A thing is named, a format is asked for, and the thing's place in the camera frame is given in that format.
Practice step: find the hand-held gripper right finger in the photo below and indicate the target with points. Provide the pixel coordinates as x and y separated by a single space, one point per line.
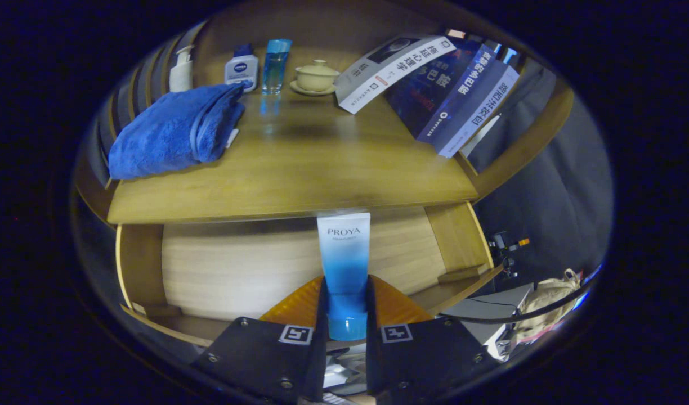
429 360

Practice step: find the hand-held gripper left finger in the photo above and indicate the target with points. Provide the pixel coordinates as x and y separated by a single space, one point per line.
265 360

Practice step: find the wooden drawer with black knob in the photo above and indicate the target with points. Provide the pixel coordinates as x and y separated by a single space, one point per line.
237 264

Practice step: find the blue and white tube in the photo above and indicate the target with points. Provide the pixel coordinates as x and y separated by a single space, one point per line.
343 253

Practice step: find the wooden countertop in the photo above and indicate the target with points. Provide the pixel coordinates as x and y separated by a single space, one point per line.
322 163

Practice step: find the wooden shelf cabinet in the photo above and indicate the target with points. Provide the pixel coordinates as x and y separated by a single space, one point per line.
524 140

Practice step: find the beige bag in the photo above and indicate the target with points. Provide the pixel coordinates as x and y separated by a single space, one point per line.
547 304

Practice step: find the black stand with orange clip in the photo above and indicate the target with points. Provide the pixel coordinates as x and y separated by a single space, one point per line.
505 250

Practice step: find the black backdrop cloth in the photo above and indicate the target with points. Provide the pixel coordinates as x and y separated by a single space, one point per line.
558 185

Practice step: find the rolled blue towel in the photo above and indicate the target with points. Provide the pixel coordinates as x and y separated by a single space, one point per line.
164 132

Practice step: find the lavender book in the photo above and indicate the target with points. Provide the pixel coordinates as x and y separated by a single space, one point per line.
482 112

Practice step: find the dark navy book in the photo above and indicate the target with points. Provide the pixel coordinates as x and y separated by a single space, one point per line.
429 93

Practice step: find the beige lidded tea cup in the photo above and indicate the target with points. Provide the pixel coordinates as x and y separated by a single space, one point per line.
315 79

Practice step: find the white lotion bottle blue cap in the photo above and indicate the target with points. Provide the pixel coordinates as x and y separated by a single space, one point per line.
241 70

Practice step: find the white book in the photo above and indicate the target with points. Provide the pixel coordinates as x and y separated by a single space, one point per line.
389 70

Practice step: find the clear blue bottle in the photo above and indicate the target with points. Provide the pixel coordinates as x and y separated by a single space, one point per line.
275 67

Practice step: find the white pump bottle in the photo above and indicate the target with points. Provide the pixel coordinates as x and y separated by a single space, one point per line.
181 73

